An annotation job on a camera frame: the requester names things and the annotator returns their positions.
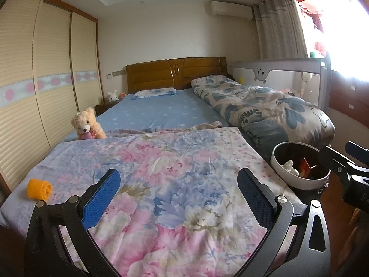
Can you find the red hanging clothes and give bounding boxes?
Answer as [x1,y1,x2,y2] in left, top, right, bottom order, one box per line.
[300,4,327,57]

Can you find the bright window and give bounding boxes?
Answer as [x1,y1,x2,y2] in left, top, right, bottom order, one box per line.
[300,0,369,78]

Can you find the blue heart printed quilt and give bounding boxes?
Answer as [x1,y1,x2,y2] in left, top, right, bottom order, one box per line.
[191,74,336,162]

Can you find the beige sliding door wardrobe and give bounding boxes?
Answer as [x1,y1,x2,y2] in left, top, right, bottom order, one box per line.
[0,0,104,197]

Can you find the grey bed rail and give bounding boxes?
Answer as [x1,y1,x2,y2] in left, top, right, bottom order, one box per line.
[231,58,332,113]

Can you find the wooden drawer cabinet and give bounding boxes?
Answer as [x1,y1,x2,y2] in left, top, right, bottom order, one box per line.
[329,69,369,119]

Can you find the red and white carton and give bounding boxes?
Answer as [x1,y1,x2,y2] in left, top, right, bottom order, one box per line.
[298,157,318,178]

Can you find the pink floral blanket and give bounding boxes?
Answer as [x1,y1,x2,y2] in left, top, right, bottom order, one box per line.
[0,127,300,277]

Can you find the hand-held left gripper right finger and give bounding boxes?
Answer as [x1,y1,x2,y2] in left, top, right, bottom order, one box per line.
[237,167,332,277]

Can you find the bed with blue sheet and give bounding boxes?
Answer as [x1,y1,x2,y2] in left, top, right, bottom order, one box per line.
[62,88,231,142]

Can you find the small orange foam net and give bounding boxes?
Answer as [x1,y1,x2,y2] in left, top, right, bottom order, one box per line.
[27,178,53,200]

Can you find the grey patterned curtain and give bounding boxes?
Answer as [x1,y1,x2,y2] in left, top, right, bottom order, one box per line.
[252,0,309,61]

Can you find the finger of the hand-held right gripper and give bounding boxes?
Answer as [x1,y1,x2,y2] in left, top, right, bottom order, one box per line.
[345,141,369,162]
[319,145,354,176]

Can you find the white bin with black bag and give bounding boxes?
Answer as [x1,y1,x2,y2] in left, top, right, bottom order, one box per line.
[271,141,331,190]

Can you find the dark wooden nightstand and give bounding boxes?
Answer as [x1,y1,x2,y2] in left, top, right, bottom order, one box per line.
[95,100,120,116]

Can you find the white air conditioner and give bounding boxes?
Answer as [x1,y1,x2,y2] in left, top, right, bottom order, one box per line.
[210,0,253,21]

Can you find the blue printed pillow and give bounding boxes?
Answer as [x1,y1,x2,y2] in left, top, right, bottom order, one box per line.
[131,87,177,101]

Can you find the beige crumpled cloth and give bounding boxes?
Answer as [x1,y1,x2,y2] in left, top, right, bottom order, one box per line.
[196,121,224,130]

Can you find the cream teddy bear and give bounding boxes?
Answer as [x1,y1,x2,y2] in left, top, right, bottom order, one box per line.
[71,107,107,140]

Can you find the wooden headboard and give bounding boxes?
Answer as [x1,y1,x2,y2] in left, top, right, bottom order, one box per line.
[126,57,228,94]

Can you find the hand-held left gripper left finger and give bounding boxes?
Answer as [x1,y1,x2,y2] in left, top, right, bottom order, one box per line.
[24,168,122,277]

